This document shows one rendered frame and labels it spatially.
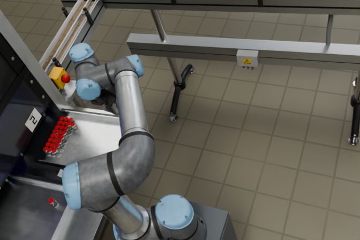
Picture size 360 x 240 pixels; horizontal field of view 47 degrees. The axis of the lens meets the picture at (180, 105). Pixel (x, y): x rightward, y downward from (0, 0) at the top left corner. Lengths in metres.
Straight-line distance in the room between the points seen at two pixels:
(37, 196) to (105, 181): 0.79
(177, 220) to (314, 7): 1.22
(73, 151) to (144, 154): 0.81
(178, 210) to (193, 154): 1.31
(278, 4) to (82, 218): 1.32
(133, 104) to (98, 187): 0.27
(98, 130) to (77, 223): 0.41
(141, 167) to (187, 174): 1.59
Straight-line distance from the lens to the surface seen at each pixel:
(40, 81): 1.84
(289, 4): 2.10
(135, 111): 1.14
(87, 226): 1.63
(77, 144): 1.83
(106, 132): 1.81
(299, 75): 2.96
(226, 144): 2.66
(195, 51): 2.51
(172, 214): 1.38
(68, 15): 2.32
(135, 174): 1.02
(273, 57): 2.40
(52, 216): 1.71
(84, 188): 1.04
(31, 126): 1.82
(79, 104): 2.36
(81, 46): 1.40
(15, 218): 1.79
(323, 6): 2.09
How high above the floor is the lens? 2.26
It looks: 51 degrees down
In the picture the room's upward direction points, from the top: 20 degrees counter-clockwise
